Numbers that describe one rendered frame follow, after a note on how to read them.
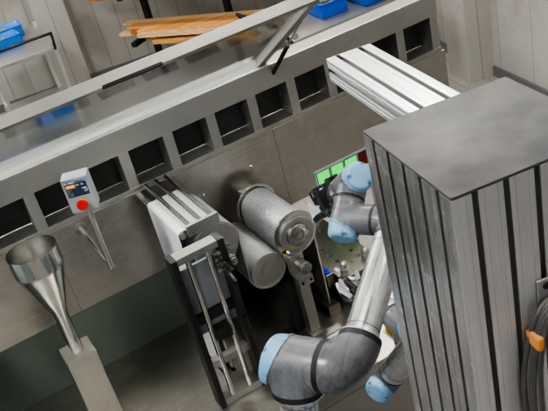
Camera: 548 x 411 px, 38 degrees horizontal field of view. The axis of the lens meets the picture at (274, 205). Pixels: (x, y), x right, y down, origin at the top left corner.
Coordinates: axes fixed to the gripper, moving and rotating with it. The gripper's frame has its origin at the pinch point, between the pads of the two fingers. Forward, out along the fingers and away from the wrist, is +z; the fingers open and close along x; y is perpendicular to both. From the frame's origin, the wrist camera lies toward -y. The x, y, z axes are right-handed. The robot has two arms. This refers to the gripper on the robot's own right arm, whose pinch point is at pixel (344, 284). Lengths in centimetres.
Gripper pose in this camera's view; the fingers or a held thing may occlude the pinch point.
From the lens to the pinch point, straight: 245.0
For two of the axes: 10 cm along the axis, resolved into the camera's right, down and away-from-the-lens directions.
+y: -2.2, -8.4, -5.0
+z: -4.9, -3.5, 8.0
